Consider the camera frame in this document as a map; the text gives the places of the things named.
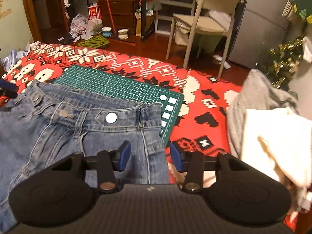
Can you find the blue denim jeans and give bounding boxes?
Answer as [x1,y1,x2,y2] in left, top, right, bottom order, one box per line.
[0,79,171,226]

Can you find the white hanging towel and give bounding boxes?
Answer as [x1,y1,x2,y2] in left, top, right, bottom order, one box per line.
[282,0,296,18]

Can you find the white tote bag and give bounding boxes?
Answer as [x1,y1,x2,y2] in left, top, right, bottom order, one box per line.
[174,21,191,46]

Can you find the red cardboard box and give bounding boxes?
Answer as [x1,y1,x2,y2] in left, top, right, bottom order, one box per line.
[88,4,103,21]

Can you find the yellow-green lattice tray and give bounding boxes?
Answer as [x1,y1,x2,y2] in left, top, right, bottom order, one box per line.
[78,35,109,48]

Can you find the red handled broom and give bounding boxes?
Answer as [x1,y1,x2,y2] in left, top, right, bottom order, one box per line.
[104,0,137,46]

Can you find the brown paper bag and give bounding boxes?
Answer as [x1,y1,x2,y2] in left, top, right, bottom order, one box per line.
[135,12,147,37]

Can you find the wooden drawer cabinet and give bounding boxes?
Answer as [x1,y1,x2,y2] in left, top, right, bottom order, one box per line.
[97,0,137,36]

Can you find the cream white garment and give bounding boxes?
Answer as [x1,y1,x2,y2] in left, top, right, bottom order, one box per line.
[240,107,312,188]

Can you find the wooden door frame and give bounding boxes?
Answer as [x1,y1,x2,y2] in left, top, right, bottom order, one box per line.
[20,0,42,43]

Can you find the grey refrigerator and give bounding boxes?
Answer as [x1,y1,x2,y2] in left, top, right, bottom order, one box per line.
[228,0,296,69]

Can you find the white drawer unit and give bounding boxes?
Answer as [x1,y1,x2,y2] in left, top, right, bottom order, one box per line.
[155,0,198,35]

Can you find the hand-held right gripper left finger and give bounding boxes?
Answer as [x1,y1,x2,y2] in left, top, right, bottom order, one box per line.
[45,141,132,193]

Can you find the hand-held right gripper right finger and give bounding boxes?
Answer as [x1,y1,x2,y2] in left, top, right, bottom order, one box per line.
[170,142,267,193]

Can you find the small Christmas tree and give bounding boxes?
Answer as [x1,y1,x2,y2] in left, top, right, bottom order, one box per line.
[258,35,305,90]

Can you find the green cutting mat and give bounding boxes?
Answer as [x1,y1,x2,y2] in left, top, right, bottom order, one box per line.
[52,65,184,148]

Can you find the white hanging sock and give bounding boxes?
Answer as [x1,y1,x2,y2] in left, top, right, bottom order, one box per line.
[302,36,312,63]

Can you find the white printed plastic bag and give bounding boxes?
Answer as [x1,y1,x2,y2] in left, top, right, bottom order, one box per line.
[69,14,89,36]

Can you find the grey garment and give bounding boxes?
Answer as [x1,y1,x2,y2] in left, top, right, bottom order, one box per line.
[227,69,299,160]

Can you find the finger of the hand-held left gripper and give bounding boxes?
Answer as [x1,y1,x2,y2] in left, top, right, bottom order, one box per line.
[0,79,17,98]

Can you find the black desk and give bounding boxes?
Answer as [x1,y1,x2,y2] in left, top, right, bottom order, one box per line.
[58,0,207,41]

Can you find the red patterned blanket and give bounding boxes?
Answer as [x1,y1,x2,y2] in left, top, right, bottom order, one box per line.
[0,43,301,232]

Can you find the plain white plastic bag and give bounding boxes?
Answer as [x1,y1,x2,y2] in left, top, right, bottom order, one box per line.
[86,18,103,34]

